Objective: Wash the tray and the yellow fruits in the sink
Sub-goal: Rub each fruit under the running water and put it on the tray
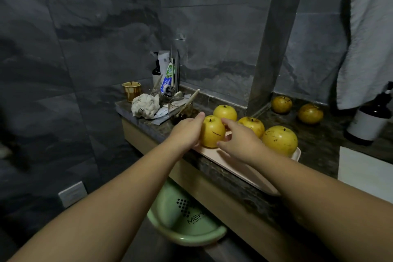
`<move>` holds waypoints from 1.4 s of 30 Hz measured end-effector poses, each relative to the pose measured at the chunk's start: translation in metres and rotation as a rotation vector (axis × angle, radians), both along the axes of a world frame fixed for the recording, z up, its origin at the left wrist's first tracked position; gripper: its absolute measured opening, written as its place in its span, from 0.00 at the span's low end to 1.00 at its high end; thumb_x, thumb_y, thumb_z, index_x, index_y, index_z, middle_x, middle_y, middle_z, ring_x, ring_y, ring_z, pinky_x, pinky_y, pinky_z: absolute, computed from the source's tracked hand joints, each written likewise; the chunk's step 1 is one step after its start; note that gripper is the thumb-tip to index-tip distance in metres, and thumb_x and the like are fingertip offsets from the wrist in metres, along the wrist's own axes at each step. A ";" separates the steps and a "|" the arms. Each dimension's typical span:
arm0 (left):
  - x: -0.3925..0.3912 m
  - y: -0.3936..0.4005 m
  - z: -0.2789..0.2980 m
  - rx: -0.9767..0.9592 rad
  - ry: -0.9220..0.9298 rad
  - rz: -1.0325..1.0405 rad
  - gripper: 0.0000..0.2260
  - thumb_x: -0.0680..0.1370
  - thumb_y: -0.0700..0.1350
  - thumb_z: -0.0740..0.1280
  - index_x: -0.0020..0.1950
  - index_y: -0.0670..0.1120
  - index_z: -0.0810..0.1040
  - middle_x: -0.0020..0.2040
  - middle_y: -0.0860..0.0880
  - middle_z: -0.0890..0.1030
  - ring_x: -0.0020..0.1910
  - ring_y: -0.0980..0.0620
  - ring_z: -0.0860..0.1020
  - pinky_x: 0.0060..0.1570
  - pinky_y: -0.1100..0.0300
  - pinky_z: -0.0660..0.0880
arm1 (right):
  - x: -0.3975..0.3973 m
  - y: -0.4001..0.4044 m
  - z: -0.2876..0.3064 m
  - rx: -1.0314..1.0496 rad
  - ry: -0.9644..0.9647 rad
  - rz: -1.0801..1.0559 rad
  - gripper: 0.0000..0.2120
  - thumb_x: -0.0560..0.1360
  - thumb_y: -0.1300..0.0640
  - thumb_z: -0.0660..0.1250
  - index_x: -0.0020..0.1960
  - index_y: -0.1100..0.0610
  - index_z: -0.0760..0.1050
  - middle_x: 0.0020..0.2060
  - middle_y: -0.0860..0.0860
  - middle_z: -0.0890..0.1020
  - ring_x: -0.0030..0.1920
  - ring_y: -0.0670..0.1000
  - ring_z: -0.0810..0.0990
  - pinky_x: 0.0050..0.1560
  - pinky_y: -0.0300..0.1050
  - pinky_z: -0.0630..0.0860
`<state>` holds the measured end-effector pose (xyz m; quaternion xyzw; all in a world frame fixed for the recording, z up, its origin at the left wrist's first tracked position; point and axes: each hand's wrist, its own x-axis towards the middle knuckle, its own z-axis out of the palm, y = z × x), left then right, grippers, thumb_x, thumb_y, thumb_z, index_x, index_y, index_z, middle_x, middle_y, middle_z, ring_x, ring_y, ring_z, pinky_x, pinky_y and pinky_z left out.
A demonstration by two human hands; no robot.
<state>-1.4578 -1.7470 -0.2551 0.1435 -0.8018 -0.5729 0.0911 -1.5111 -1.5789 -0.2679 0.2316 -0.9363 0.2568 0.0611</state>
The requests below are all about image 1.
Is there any clear glass mug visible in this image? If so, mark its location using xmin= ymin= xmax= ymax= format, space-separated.
xmin=169 ymin=96 xmax=196 ymax=126

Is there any light green plastic bin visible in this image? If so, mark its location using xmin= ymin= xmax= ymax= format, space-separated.
xmin=146 ymin=178 xmax=228 ymax=248

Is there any person's right forearm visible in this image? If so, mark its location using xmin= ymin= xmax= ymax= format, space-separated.
xmin=257 ymin=149 xmax=393 ymax=262

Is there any white hanging towel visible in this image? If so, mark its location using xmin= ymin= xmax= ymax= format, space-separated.
xmin=335 ymin=0 xmax=393 ymax=111

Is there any person's left hand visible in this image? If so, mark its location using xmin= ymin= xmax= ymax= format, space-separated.
xmin=165 ymin=111 xmax=207 ymax=153

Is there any person's left forearm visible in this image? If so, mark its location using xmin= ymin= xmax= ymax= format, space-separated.
xmin=6 ymin=139 xmax=182 ymax=262

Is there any gold cup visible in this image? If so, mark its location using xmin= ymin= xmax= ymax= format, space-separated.
xmin=122 ymin=81 xmax=143 ymax=102

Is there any dark soap pump bottle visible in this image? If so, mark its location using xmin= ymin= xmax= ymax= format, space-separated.
xmin=344 ymin=82 xmax=393 ymax=147

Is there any white toothpaste tube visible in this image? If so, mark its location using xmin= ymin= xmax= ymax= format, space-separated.
xmin=158 ymin=50 xmax=178 ymax=97

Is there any white sink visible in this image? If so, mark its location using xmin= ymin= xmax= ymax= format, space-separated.
xmin=337 ymin=146 xmax=393 ymax=204

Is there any person's right hand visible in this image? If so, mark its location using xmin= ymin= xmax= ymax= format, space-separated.
xmin=216 ymin=117 xmax=272 ymax=167

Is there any spotted yellow apple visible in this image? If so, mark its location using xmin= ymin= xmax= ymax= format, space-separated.
xmin=201 ymin=115 xmax=227 ymax=149
xmin=262 ymin=125 xmax=299 ymax=159
xmin=237 ymin=116 xmax=266 ymax=139
xmin=213 ymin=104 xmax=238 ymax=122

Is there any crumpled white rag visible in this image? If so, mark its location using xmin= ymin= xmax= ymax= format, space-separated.
xmin=131 ymin=93 xmax=162 ymax=120

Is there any beige plastic tray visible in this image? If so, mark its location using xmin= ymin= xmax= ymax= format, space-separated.
xmin=193 ymin=129 xmax=302 ymax=197

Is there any white wall socket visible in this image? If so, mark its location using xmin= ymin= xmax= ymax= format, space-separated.
xmin=58 ymin=181 xmax=88 ymax=209

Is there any group of yellow apples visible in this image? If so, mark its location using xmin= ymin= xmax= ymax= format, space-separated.
xmin=271 ymin=95 xmax=325 ymax=126

